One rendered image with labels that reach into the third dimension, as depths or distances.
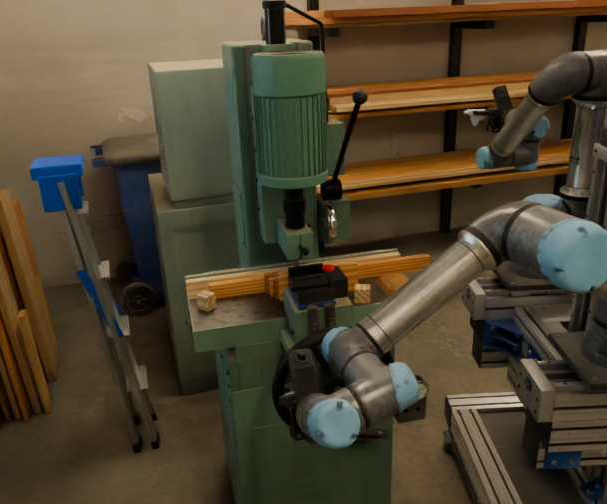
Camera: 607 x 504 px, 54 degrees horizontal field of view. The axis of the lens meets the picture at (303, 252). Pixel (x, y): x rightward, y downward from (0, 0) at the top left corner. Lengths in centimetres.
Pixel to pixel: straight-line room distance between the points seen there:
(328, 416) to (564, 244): 46
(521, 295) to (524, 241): 88
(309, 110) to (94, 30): 249
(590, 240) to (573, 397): 57
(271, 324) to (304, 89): 56
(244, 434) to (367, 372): 68
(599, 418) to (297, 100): 102
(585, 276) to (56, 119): 323
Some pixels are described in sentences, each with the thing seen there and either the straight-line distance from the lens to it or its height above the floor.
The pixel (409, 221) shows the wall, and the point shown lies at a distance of 447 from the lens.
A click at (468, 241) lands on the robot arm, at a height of 119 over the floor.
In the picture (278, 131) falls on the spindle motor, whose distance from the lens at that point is 140.
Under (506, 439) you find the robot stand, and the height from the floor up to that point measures 21.
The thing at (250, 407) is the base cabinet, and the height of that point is 66.
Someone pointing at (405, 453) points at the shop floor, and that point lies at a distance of 244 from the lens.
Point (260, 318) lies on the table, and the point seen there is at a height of 90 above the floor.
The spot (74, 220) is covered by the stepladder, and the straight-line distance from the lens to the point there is 210.
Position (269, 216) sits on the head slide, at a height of 108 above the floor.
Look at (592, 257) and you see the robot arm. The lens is 106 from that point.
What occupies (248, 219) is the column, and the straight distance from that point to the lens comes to 171.
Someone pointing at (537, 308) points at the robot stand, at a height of 73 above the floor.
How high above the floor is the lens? 160
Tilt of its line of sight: 22 degrees down
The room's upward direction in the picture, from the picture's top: 2 degrees counter-clockwise
